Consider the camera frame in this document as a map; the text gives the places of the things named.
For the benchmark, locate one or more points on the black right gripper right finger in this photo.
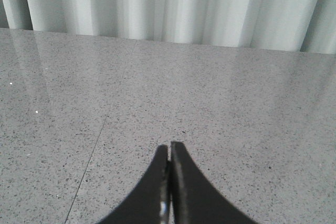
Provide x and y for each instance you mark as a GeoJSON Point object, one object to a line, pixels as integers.
{"type": "Point", "coordinates": [195, 199]}

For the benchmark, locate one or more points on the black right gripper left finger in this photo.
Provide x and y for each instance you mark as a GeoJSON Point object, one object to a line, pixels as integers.
{"type": "Point", "coordinates": [149, 201]}

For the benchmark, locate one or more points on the pale green curtain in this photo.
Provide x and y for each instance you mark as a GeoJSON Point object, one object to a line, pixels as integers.
{"type": "Point", "coordinates": [293, 25]}

